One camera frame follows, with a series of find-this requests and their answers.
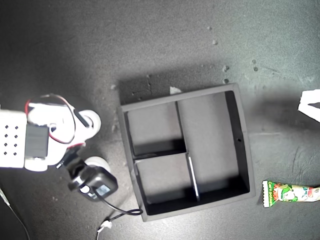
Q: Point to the small white connector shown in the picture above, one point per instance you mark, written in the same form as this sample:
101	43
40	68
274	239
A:
108	224

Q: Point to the snack bar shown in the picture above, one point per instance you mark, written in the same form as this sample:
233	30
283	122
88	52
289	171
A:
287	193

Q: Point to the black tray with wells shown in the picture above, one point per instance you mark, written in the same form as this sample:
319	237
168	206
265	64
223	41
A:
212	140

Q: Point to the small white paper scrap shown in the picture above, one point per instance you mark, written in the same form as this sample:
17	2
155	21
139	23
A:
174	90

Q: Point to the black camera box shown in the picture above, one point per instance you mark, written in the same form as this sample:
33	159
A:
100	180

